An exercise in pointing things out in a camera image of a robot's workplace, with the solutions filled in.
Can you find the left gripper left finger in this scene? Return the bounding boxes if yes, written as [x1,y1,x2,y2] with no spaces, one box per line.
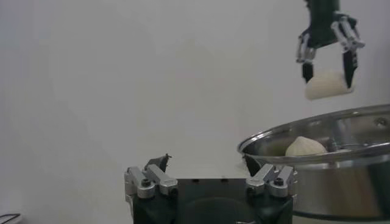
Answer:
[124,153,179,200]

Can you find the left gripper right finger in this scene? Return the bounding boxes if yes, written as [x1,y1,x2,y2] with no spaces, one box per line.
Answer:
[243,153,298,198]

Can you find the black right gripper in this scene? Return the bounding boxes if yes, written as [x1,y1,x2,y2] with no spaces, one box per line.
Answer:
[295,0,366,89]

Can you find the white steamed baozi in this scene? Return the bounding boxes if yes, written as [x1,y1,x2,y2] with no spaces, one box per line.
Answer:
[304,69,356,100]
[285,136,328,157]

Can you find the glass lid with white handle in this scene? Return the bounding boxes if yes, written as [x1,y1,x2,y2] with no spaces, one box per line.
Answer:
[0,212,24,224]

